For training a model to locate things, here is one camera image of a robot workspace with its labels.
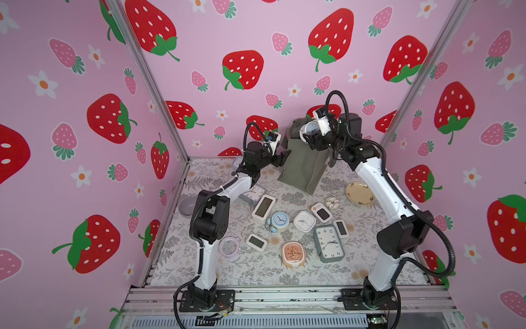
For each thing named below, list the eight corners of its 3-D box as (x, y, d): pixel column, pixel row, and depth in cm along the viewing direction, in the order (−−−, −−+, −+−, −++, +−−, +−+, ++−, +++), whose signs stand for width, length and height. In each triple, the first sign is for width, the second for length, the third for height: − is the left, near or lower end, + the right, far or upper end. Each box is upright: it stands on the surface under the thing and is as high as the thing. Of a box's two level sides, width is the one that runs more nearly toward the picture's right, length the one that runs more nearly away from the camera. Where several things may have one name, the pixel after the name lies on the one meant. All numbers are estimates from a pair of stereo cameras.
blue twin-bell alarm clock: (274, 236, 91) (274, 232, 88) (266, 221, 96) (265, 217, 93) (292, 227, 94) (292, 223, 91) (283, 213, 99) (283, 209, 96)
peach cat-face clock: (282, 267, 84) (282, 265, 81) (281, 244, 90) (281, 240, 87) (305, 267, 84) (307, 265, 81) (303, 243, 90) (304, 240, 87)
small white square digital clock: (245, 243, 90) (244, 240, 88) (250, 235, 93) (249, 232, 90) (263, 252, 88) (263, 250, 85) (268, 243, 90) (267, 241, 88)
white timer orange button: (322, 226, 95) (324, 222, 92) (308, 210, 101) (310, 206, 98) (332, 219, 98) (334, 215, 94) (318, 204, 103) (319, 200, 100)
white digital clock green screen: (250, 220, 98) (249, 215, 94) (262, 198, 106) (262, 192, 102) (264, 225, 96) (264, 220, 92) (275, 202, 104) (275, 197, 100)
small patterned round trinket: (327, 210, 101) (328, 207, 99) (324, 199, 105) (325, 197, 103) (339, 210, 101) (341, 207, 99) (337, 199, 105) (338, 197, 103)
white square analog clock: (306, 234, 92) (307, 231, 89) (292, 221, 96) (292, 218, 94) (317, 223, 95) (318, 220, 93) (303, 211, 100) (303, 207, 97)
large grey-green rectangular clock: (317, 262, 85) (318, 260, 82) (312, 227, 95) (313, 224, 92) (343, 262, 85) (346, 260, 82) (336, 227, 95) (337, 224, 92)
